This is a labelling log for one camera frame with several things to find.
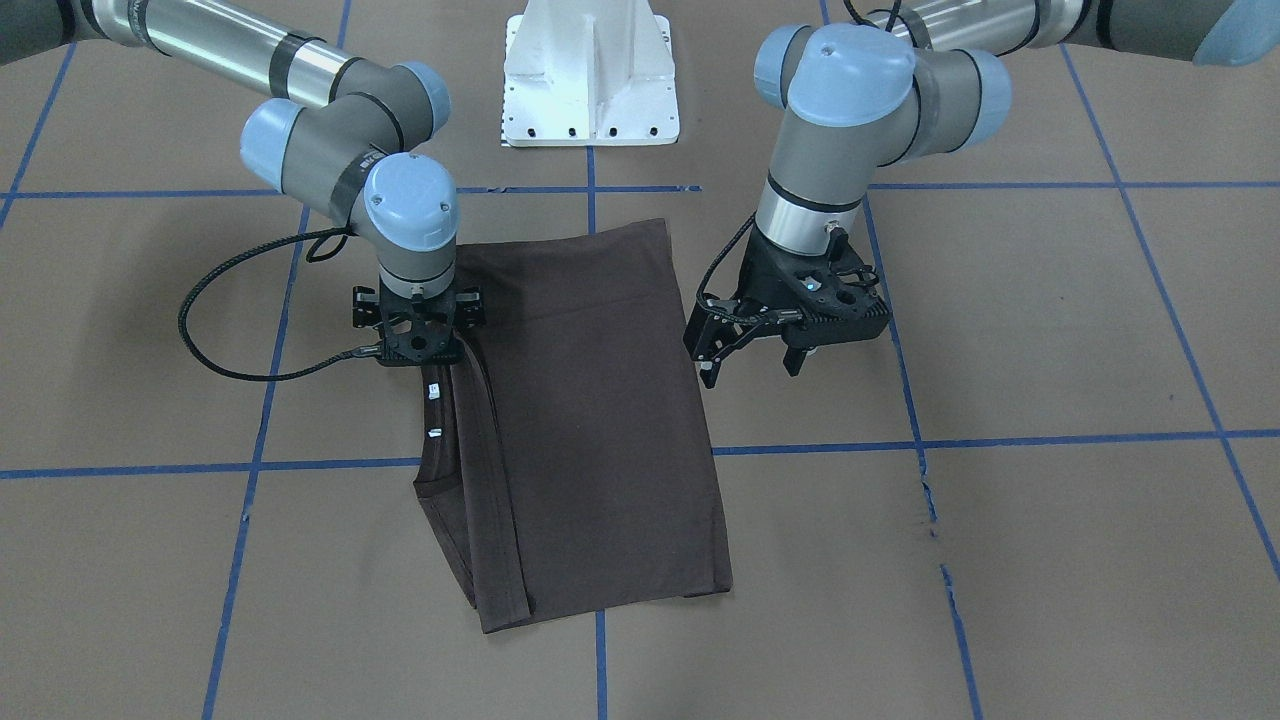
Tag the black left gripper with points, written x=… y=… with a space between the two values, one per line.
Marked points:
x=763 y=277

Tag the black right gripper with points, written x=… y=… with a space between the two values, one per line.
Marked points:
x=365 y=306

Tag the dark brown t-shirt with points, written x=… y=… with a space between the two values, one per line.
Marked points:
x=567 y=467

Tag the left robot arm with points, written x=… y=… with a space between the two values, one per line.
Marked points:
x=917 y=79

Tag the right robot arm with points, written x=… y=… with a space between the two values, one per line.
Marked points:
x=337 y=132

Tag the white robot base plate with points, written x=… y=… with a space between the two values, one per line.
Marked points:
x=589 y=73

